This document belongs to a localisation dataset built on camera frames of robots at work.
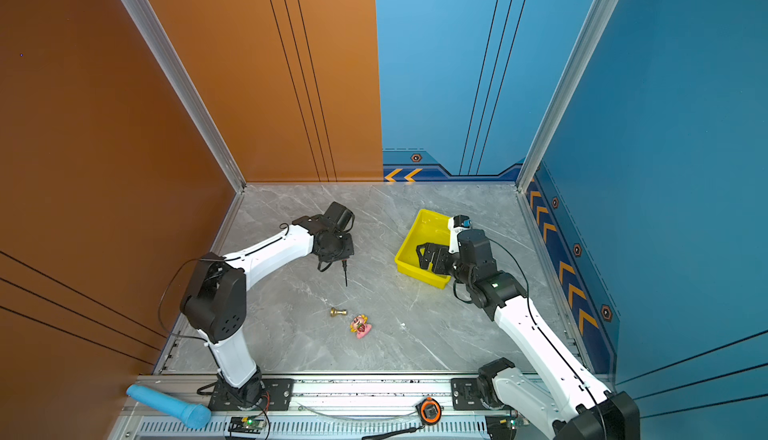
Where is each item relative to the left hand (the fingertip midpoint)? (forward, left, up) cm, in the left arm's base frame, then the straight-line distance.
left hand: (351, 249), depth 92 cm
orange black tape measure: (-41, -22, -4) cm, 47 cm away
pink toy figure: (-22, -4, -4) cm, 23 cm away
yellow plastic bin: (+11, -25, -3) cm, 28 cm away
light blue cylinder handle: (-43, +32, -5) cm, 54 cm away
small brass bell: (-18, +4, -6) cm, 19 cm away
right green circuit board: (-43, -41, -7) cm, 60 cm away
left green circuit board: (-44, +21, -9) cm, 50 cm away
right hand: (-8, -22, +12) cm, 26 cm away
